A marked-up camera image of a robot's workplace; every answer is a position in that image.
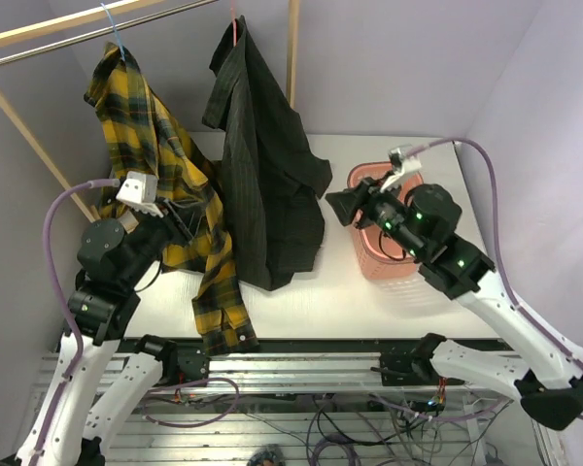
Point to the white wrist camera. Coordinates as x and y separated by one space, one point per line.
138 192
404 164

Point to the yellow plaid shirt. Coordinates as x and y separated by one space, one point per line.
142 136

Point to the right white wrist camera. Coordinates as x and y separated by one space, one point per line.
404 164

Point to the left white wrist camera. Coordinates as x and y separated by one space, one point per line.
138 192

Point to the metal hanging rod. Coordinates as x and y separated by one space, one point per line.
48 27

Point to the wooden clothes rack frame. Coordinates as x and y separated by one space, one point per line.
52 137

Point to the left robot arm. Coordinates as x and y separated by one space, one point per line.
76 424

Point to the blue wire hanger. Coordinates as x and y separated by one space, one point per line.
115 31

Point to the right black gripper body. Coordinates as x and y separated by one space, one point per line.
378 208

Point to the pink plastic laundry basket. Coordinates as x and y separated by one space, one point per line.
379 258

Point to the pink wire hanger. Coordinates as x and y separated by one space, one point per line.
234 22

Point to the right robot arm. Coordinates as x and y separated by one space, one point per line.
546 377

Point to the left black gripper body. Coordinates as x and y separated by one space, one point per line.
179 231

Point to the aluminium rail base frame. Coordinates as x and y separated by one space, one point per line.
326 403

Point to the dark pinstriped shirt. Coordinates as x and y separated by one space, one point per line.
272 182

